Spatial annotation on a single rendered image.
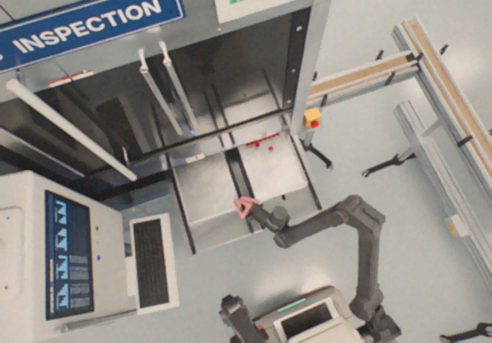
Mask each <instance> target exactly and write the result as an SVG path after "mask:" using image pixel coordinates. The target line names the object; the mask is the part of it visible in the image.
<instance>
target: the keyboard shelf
mask: <svg viewBox="0 0 492 343"><path fill-rule="evenodd" d="M157 218H160V219H161V230H162V237H163V245H164V251H165V265H166V273H167V281H168V294H169V301H170V302H169V303H165V305H157V306H153V307H149V308H140V307H139V297H138V279H137V270H136V260H135V243H134V233H133V223H136V222H140V221H148V220H152V219H157ZM130 226H131V243H132V254H133V256H132V257H127V258H125V267H126V278H127V288H128V296H132V295H136V301H137V309H138V315H144V314H145V313H149V312H153V311H160V310H165V309H169V308H177V307H179V306H180V300H179V294H178V280H177V274H176V267H175V254H174V247H173V240H172V233H171V220H170V215H169V214H168V213H164V214H160V215H152V216H148V217H144V218H136V219H132V220H130Z"/></svg>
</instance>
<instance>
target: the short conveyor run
mask: <svg viewBox="0 0 492 343"><path fill-rule="evenodd" d="M379 52H380V53H379V54H378V55H377V57H376V58H375V60H374V62H370V63H367V64H364V65H359V66H357V67H356V68H352V69H349V70H347V71H344V72H339V73H337V74H334V75H330V76H327V77H324V78H323V79H319V80H317V72H314V75H313V79H312V83H311V88H310V92H309V96H308V100H307V106H306V107H308V106H310V105H312V104H314V103H315V104H316V106H317V108H318V110H319V109H322V108H326V107H328V106H329V105H333V104H336V103H338V102H343V101H346V100H348V99H351V98H356V97H358V96H361V95H363V94H365V93H368V92H372V91H375V90H378V89H381V88H385V87H387V86H390V85H395V84H396V83H398V82H402V81H405V80H408V79H410V78H413V77H414V76H415V75H416V73H417V70H418V67H417V66H416V65H415V64H417V61H415V62H414V61H413V59H412V57H411V56H410V55H409V54H410V53H411V52H412V51H408V50H407V51H404V52H400V53H397V54H394V55H390V56H387V57H386V58H382V55H383V53H384V50H380V51H379Z"/></svg>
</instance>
